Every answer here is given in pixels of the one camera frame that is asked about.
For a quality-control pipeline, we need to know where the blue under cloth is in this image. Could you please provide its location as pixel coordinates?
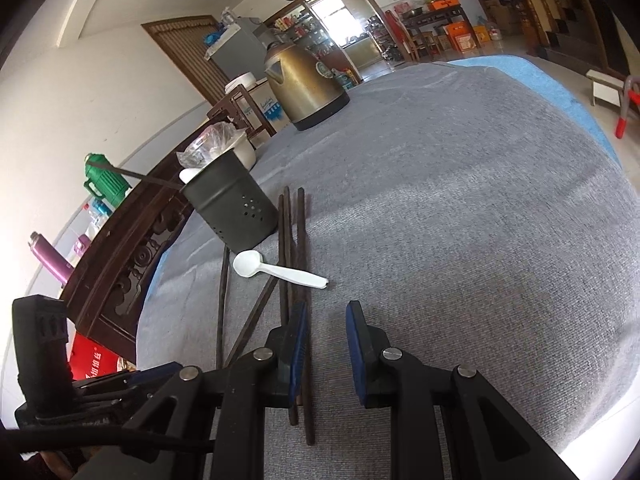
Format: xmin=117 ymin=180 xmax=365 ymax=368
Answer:
xmin=447 ymin=55 xmax=623 ymax=161

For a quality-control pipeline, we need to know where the brown wooden door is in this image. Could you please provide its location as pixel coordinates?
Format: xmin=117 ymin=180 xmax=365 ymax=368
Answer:
xmin=141 ymin=15 xmax=236 ymax=106

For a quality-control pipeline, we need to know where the green thermos jug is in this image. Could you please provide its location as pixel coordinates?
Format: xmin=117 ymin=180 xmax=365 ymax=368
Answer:
xmin=83 ymin=153 xmax=132 ymax=209

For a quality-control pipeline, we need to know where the wooden staircase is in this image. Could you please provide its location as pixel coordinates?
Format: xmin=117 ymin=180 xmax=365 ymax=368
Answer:
xmin=517 ymin=0 xmax=632 ymax=77

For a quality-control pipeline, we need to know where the person's left forearm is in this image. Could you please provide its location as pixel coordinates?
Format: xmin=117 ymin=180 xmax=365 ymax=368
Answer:
xmin=30 ymin=450 xmax=96 ymax=480

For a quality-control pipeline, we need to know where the wooden side table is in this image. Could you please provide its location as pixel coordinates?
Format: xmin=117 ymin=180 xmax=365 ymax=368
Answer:
xmin=399 ymin=5 xmax=475 ymax=58

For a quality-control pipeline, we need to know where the red plastic chair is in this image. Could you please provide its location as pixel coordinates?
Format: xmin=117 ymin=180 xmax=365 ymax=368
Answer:
xmin=613 ymin=75 xmax=640 ymax=139

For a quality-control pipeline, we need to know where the white round lidded pot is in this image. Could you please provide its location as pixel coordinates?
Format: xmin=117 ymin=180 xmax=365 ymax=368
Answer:
xmin=224 ymin=73 xmax=259 ymax=95

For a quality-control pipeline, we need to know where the clear plastic bag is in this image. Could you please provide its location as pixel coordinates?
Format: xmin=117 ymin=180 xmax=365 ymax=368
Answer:
xmin=176 ymin=121 xmax=249 ymax=168

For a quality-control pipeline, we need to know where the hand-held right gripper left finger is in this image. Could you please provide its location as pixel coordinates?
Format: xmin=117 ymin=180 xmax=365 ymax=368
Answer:
xmin=80 ymin=301 xmax=308 ymax=480

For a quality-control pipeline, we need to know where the purple bottle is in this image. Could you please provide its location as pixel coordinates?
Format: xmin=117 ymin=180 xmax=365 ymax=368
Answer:
xmin=28 ymin=231 xmax=76 ymax=284

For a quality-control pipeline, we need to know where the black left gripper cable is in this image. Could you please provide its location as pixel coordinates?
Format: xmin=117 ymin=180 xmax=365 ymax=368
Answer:
xmin=0 ymin=422 xmax=216 ymax=457

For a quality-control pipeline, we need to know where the dark wooden chair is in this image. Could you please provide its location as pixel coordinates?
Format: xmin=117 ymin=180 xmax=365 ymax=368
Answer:
xmin=206 ymin=84 xmax=277 ymax=142

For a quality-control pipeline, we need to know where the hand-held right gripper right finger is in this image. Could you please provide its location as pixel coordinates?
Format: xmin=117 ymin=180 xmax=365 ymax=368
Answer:
xmin=346 ymin=300 xmax=581 ymax=480

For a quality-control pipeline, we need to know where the bronze electric kettle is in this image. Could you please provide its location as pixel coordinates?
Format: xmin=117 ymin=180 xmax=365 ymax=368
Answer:
xmin=263 ymin=42 xmax=351 ymax=132

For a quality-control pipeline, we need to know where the carved dark wooden bench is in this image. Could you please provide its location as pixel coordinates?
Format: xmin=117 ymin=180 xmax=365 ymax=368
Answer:
xmin=64 ymin=110 xmax=261 ymax=363

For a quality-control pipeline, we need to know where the dark wooden chopstick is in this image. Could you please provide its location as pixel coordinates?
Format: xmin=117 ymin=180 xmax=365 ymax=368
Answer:
xmin=297 ymin=188 xmax=318 ymax=447
xmin=223 ymin=276 xmax=281 ymax=368
xmin=100 ymin=159 xmax=187 ymax=193
xmin=277 ymin=194 xmax=291 ymax=326
xmin=283 ymin=186 xmax=300 ymax=427
xmin=216 ymin=246 xmax=231 ymax=370

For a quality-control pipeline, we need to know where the grey refrigerator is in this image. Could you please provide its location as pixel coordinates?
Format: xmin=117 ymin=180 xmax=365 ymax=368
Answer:
xmin=202 ymin=16 xmax=275 ymax=82

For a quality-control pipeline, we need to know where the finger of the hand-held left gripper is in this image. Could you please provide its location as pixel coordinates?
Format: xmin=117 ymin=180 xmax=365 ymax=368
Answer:
xmin=72 ymin=360 xmax=185 ymax=393

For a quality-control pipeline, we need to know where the grey tablecloth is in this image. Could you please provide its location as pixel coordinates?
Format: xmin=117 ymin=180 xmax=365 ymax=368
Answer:
xmin=135 ymin=62 xmax=636 ymax=480

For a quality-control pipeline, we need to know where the dark grey utensil holder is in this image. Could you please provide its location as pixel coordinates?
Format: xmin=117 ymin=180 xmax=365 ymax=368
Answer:
xmin=180 ymin=152 xmax=279 ymax=254

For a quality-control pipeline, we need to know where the white step stool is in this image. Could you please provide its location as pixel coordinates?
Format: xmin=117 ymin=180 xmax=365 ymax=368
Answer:
xmin=585 ymin=68 xmax=627 ymax=107

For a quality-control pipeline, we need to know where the red printed bag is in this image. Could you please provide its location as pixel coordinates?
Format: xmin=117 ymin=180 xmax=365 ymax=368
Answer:
xmin=69 ymin=332 xmax=123 ymax=382

